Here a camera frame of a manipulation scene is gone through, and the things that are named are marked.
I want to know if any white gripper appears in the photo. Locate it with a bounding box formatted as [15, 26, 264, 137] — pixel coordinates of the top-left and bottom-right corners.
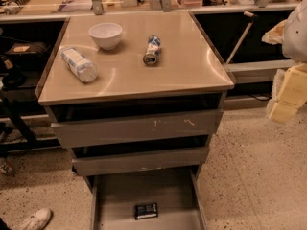
[262, 20, 307, 124]

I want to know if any dark blue rxbar wrapper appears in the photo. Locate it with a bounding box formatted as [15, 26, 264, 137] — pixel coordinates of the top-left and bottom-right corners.
[134, 203, 158, 220]

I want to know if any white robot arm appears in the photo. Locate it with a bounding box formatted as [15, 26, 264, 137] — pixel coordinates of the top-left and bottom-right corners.
[262, 0, 307, 123]

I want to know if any top drawer front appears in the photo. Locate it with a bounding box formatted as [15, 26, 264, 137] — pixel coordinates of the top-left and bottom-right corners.
[51, 109, 223, 148]

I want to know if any open bottom drawer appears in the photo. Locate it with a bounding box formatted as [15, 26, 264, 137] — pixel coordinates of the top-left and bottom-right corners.
[90, 167, 207, 230]

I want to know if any grey drawer cabinet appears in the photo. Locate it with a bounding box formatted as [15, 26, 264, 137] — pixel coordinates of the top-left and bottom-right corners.
[35, 11, 237, 230]

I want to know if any middle drawer front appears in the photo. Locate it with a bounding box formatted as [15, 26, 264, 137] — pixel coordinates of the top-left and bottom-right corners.
[72, 147, 209, 176]

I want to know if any blue white drink can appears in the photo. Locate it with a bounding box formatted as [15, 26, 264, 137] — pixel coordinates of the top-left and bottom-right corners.
[143, 35, 160, 65]

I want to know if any white ceramic bowl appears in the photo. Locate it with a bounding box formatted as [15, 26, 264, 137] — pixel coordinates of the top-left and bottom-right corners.
[88, 23, 123, 50]

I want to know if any clear plastic bottle lying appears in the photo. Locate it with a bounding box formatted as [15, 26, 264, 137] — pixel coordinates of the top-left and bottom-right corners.
[59, 47, 98, 83]

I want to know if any black bag on shelf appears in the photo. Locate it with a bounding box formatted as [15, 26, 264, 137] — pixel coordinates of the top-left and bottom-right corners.
[5, 42, 48, 71]

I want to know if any white sneaker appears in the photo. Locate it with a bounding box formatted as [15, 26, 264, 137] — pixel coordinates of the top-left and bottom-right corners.
[13, 208, 52, 230]

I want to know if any black metal stand leg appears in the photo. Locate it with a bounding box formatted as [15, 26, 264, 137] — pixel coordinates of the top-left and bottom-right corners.
[0, 93, 36, 144]

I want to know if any black floor cable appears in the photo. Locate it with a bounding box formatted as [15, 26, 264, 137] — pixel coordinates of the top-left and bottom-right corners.
[248, 93, 272, 102]

